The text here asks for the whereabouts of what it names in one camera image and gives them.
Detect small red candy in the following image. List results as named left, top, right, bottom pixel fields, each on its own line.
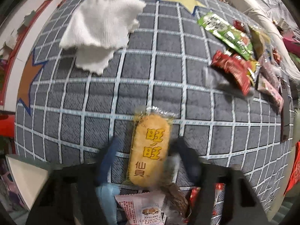
left=233, top=20, right=246, bottom=33

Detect pink cookie packet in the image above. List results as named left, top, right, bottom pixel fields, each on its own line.
left=115, top=191, right=165, bottom=225

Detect white cloth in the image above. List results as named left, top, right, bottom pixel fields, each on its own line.
left=59, top=0, right=146, bottom=75

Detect light blue snack packet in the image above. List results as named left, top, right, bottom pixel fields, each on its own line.
left=96, top=183, right=120, bottom=225

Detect red snack bar packet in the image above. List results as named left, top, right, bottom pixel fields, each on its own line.
left=211, top=50, right=251, bottom=96

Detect grey checked table mat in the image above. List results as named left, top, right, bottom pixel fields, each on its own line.
left=15, top=0, right=292, bottom=210

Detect white square tray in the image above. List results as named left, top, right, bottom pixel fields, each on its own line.
left=6, top=154, right=52, bottom=210

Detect yellow rice cracker packet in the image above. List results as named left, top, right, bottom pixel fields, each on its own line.
left=125, top=106, right=179, bottom=188

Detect green snack packet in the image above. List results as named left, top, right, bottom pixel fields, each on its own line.
left=197, top=12, right=254, bottom=60

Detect pink snack packet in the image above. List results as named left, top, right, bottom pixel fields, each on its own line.
left=257, top=73, right=284, bottom=114

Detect purple snack packet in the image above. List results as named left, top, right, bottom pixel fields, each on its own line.
left=259, top=55, right=280, bottom=91

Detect black remote control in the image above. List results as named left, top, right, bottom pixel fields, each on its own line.
left=280, top=79, right=290, bottom=143

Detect red candy packet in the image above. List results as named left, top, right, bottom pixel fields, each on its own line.
left=190, top=183, right=225, bottom=216

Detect yellow snack packet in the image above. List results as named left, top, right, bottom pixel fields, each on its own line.
left=249, top=26, right=272, bottom=59

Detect white sofa with blankets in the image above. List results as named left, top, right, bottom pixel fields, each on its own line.
left=226, top=0, right=299, bottom=84

